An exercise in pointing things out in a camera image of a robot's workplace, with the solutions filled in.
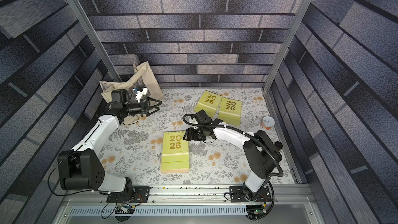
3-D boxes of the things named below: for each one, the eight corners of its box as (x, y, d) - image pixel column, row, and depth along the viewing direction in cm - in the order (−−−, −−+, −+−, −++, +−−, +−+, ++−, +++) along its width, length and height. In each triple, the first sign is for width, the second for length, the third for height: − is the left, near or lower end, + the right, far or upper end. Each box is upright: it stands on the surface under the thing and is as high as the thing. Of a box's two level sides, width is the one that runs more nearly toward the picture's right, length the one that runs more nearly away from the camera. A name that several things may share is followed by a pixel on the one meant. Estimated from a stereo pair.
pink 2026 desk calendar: (161, 173, 82) (160, 172, 80) (161, 170, 83) (161, 169, 81) (189, 172, 82) (189, 171, 80) (189, 169, 83) (189, 168, 81)
